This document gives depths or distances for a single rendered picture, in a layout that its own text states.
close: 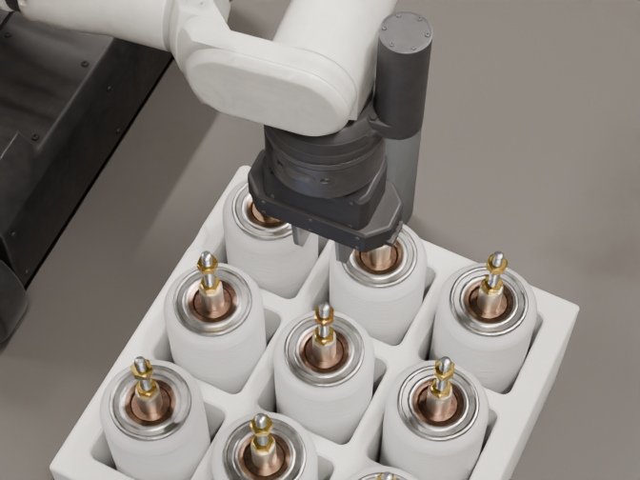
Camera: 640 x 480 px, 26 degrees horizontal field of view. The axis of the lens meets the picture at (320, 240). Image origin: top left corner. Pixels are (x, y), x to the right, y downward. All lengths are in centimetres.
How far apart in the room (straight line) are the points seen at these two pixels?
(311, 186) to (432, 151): 76
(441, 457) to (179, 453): 24
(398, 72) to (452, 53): 94
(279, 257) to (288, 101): 51
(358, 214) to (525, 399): 41
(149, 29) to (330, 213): 21
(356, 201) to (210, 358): 37
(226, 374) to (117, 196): 40
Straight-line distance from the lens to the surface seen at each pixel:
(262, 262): 138
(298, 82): 86
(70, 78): 157
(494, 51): 183
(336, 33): 88
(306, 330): 131
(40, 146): 153
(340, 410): 131
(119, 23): 93
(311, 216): 104
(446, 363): 120
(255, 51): 87
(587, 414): 158
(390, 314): 136
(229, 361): 134
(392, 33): 88
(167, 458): 129
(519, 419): 137
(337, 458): 134
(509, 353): 134
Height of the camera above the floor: 142
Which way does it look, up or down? 59 degrees down
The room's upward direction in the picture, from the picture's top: straight up
